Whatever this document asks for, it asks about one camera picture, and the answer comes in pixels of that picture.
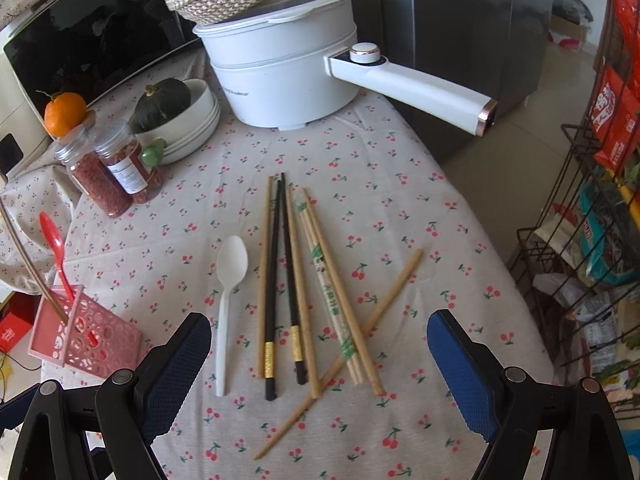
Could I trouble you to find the plain wooden chopstick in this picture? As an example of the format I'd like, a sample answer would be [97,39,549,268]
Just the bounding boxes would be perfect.
[256,176,273,378]

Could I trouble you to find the teal snack bag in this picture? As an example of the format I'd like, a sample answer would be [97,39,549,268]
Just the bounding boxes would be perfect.
[578,180,639,286]

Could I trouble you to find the stacked white bowls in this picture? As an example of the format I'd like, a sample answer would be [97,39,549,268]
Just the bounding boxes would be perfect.
[137,79,221,165]

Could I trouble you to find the pink plastic utensil basket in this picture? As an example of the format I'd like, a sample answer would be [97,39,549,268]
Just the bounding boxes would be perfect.
[28,285,142,378]

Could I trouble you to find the cherry print tablecloth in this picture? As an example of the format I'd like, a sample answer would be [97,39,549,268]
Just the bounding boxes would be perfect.
[1,92,552,479]

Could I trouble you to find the red plastic spoon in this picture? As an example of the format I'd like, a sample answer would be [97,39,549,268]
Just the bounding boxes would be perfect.
[39,211,75,304]

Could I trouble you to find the black microwave oven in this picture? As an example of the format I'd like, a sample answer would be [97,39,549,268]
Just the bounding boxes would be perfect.
[0,0,202,116]

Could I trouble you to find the diagonal wooden chopstick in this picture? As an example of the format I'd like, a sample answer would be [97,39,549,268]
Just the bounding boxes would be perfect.
[252,248,426,462]

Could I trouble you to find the red snack bag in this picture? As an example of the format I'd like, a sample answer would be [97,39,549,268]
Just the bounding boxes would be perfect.
[589,64,639,172]

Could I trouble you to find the small green jar lid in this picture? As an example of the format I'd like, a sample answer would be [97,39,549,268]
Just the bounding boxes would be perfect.
[141,138,167,168]

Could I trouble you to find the dark green squash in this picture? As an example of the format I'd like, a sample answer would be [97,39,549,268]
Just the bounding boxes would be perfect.
[129,78,191,133]

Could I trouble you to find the spice jar red granules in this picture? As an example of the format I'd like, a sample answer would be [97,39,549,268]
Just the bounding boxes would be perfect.
[54,125,132,218]

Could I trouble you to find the long wooden chopstick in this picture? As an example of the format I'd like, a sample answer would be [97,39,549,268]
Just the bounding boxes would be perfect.
[300,188,385,396]

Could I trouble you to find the labelled spice jar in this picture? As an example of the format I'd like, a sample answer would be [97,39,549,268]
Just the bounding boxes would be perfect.
[93,119,163,204]

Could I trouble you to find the grey refrigerator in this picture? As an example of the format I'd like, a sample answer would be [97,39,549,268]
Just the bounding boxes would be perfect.
[286,0,559,162]

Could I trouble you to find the black wire rack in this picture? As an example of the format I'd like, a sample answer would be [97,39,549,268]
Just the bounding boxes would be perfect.
[516,0,639,422]

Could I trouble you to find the orange tangerine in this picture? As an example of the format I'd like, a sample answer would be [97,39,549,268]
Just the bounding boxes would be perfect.
[38,90,87,139]

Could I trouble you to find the white electric cooking pot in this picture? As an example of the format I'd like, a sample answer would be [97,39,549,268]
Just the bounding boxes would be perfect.
[194,0,497,136]

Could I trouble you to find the white plastic spoon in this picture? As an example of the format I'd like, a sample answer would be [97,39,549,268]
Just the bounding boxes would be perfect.
[215,235,248,396]

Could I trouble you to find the paper chopstick pair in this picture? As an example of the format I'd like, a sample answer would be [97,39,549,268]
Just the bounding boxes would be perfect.
[297,202,363,385]

